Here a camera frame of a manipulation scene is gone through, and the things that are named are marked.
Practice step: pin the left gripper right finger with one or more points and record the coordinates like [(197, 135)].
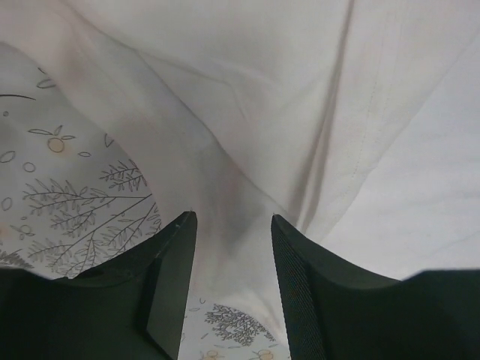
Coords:
[(334, 309)]

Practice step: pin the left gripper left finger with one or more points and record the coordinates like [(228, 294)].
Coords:
[(129, 307)]

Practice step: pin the white t shirt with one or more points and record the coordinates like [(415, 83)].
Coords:
[(358, 121)]

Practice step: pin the floral patterned table mat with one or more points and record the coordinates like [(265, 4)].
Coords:
[(72, 199)]

